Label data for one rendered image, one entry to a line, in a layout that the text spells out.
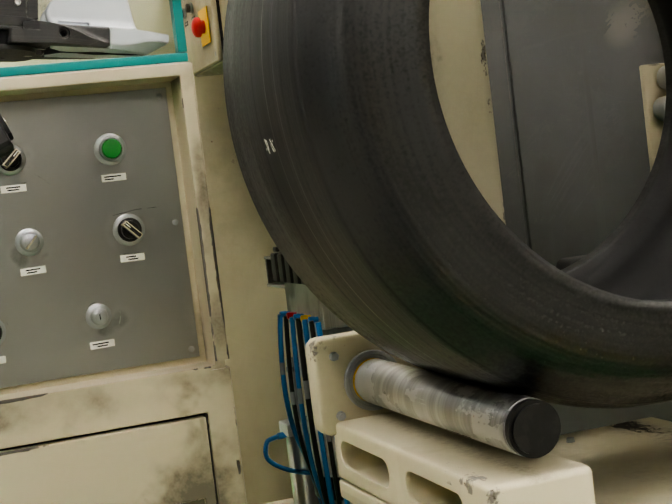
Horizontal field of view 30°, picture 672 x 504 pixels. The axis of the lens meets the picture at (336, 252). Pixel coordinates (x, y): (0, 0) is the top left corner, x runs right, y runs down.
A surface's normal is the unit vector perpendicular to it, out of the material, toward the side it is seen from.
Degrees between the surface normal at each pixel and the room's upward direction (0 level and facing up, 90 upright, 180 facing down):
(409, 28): 89
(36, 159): 90
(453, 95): 90
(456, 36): 90
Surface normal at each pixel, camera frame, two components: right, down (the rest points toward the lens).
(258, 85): -0.94, 0.12
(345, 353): 0.33, 0.01
